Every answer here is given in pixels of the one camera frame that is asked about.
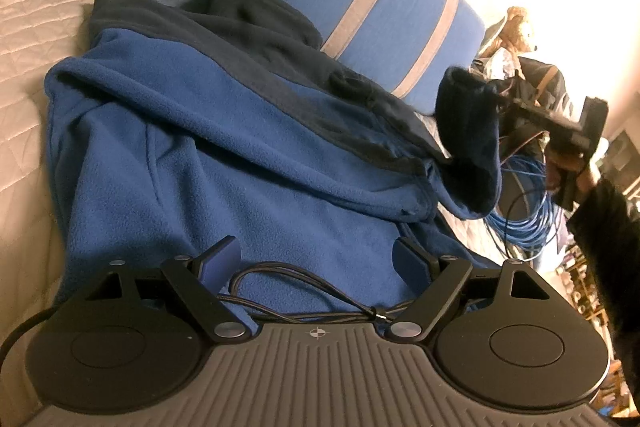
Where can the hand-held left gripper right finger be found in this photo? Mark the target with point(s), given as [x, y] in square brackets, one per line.
[415, 264]

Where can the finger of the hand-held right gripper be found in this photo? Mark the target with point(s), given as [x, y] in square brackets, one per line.
[507, 104]

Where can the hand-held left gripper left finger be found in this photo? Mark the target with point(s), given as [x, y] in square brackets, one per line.
[220, 262]

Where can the blue and navy fleece jacket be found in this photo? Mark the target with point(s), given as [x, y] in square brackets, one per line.
[200, 167]

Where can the person's right forearm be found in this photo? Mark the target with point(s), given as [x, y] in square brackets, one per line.
[605, 257]

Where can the person's right hand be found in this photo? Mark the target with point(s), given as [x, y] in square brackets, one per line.
[552, 172]

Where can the brown teddy bear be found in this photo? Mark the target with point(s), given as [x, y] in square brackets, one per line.
[515, 29]

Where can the grey quilted bedspread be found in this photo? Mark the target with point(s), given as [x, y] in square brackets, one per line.
[30, 82]

